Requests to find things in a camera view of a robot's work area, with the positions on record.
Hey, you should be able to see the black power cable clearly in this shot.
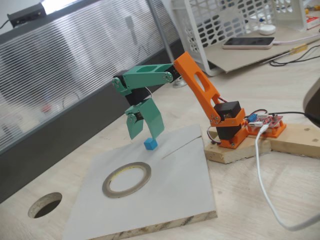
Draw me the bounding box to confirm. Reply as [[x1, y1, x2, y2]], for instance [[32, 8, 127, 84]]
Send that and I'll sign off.
[[272, 111, 320, 126]]

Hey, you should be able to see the wooden base block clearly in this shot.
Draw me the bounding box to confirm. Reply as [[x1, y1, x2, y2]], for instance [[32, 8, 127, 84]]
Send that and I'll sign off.
[[203, 124, 273, 165]]

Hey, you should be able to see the yellow handled screwdriver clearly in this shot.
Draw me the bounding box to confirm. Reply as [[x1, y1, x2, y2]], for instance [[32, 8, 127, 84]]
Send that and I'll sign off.
[[259, 43, 309, 65]]

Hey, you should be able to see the white earbuds case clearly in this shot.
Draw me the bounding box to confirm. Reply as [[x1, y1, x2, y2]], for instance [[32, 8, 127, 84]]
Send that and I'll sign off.
[[258, 24, 277, 36]]

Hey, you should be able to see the black box device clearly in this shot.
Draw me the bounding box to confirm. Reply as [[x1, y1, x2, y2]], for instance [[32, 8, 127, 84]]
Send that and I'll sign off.
[[6, 2, 47, 28]]

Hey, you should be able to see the thin black cable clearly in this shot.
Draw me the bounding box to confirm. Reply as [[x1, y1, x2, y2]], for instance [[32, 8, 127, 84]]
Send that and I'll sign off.
[[269, 44, 320, 67]]

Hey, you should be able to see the red and white book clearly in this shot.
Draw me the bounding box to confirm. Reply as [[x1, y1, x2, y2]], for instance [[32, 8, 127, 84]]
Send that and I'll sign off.
[[305, 14, 320, 31]]

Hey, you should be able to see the white perforated plastic basket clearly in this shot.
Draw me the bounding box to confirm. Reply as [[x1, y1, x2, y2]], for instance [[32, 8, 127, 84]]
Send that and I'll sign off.
[[171, 0, 308, 77]]

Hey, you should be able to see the red controller circuit board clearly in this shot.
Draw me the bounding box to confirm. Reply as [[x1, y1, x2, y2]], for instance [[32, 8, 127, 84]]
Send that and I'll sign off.
[[246, 112, 285, 130]]

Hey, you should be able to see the blurred grey rounded object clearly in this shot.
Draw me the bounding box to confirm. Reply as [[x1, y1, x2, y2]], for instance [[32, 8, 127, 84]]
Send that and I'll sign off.
[[302, 77, 320, 121]]

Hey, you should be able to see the orange controller board mount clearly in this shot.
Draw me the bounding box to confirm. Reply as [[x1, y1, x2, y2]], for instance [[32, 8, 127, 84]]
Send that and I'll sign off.
[[246, 119, 287, 140]]

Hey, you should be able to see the blue cube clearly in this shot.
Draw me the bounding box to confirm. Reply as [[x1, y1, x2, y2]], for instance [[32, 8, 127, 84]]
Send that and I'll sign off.
[[143, 137, 158, 152]]

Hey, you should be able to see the wooden base plank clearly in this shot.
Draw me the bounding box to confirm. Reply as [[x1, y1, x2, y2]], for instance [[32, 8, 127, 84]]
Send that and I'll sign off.
[[269, 121, 320, 160]]

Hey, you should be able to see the grey tape ring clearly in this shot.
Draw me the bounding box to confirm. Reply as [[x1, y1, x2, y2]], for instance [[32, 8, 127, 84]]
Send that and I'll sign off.
[[101, 161, 152, 199]]

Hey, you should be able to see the smartphone with pale case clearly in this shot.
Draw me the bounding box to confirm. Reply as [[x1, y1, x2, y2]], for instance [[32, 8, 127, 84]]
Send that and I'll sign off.
[[221, 36, 276, 50]]

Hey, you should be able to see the brown cardboard sheet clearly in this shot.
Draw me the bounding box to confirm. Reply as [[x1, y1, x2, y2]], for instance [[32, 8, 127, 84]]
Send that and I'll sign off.
[[206, 23, 320, 74]]

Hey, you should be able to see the white USB cable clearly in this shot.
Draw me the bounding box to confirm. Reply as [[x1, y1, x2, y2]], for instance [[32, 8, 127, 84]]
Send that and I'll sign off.
[[254, 124, 320, 232]]

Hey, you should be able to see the pale phone charging cable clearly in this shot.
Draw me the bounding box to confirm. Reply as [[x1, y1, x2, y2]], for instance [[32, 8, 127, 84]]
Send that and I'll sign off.
[[272, 33, 320, 46]]

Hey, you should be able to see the frosted desk partition panel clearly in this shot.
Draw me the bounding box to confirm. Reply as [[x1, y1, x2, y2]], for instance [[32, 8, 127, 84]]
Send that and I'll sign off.
[[0, 0, 187, 205]]

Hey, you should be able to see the white laminated wooden board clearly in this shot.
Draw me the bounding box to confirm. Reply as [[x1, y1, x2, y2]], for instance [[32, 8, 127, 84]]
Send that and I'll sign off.
[[61, 124, 218, 240]]

